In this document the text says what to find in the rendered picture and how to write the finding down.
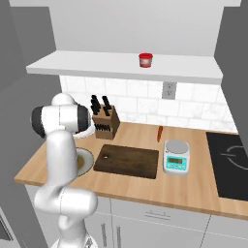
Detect grey drawer handle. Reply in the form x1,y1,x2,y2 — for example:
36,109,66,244
144,210,171,220

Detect dark wooden cutting board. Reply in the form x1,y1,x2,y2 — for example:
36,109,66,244
93,143,160,180

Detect white plate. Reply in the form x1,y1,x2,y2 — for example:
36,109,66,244
75,146,95,178

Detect white drawer front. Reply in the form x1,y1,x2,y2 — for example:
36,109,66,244
109,198,212,233

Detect grey cupboard door handle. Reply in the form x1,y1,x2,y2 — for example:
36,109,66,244
101,223,108,248
115,225,122,248

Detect red jam jar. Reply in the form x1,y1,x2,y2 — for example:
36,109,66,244
139,52,154,69

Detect white wall shelf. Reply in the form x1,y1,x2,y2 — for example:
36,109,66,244
25,49,224,85

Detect black hob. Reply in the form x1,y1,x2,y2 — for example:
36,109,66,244
205,131,248,202

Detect grey wall socket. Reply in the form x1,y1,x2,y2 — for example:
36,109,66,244
162,80,178,100

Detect white kitchen scale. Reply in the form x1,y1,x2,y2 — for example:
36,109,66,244
162,139,190,176

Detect wooden knife block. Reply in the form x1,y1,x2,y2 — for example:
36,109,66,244
90,94,121,140

